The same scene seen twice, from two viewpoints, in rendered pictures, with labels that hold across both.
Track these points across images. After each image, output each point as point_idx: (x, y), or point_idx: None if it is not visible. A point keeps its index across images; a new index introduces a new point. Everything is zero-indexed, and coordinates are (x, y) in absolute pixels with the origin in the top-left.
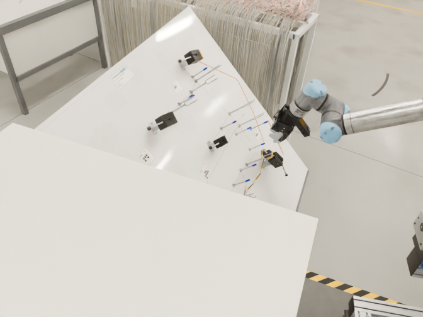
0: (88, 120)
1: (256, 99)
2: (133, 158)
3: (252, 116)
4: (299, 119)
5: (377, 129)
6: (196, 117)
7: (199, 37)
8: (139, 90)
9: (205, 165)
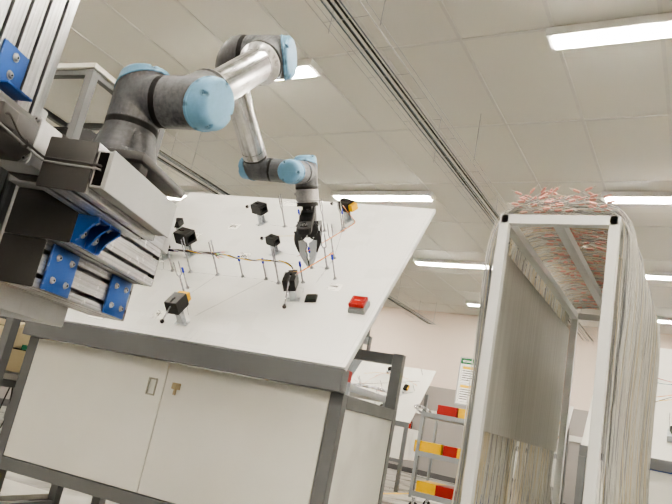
0: (243, 203)
1: (395, 277)
2: (228, 222)
3: (358, 277)
4: (297, 206)
5: (236, 134)
6: None
7: (405, 221)
8: (290, 211)
9: (250, 254)
